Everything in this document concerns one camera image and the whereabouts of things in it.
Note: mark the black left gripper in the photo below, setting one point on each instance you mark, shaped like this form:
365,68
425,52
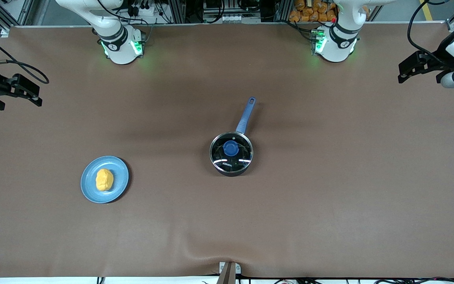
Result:
438,61

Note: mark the yellow potato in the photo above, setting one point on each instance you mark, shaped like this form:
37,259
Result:
104,180

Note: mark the glass lid with blue knob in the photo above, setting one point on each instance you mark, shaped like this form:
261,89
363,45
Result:
231,148

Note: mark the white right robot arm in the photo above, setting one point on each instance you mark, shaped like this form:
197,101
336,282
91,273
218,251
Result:
118,47

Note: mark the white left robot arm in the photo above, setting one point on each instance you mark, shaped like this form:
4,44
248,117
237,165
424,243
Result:
335,47

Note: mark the metal table corner clamp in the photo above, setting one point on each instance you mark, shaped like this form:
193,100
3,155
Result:
452,25
5,32

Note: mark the bag of orange items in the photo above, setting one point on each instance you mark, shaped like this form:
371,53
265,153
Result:
309,14

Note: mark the blue round plate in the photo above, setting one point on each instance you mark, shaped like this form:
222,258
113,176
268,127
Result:
117,173

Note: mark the brown table cover mat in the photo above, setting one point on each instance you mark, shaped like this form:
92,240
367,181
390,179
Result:
329,217

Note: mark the white terminal strip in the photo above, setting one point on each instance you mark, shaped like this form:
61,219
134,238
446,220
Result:
231,18

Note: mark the aluminium frame structure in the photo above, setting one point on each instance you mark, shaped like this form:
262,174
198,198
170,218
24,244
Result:
177,10

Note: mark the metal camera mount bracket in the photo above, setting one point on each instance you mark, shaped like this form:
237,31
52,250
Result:
228,274

